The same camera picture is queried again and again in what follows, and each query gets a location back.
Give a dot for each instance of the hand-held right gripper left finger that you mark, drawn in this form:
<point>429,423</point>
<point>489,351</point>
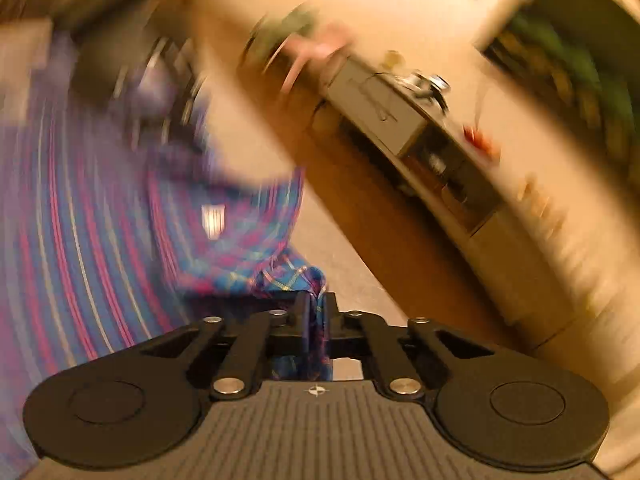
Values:
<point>303,321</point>

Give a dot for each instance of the green patterned cloth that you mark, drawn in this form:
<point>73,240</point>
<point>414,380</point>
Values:
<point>565,60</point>

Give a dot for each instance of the blue purple plaid shirt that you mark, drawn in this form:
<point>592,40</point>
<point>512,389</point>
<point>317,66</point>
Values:
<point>100,240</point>

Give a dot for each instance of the small red object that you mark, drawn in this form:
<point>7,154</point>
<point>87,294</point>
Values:
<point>481,141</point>

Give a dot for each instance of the grey cabinet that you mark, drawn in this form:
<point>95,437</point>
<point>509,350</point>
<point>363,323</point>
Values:
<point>380,110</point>

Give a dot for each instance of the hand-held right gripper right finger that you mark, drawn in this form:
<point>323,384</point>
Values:
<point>331,326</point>

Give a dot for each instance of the pink and green object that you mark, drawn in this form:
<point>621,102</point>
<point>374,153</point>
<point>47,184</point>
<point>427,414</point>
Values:
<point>295,40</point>

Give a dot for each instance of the shiny metal object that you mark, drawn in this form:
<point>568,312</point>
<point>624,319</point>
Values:
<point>425,85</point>

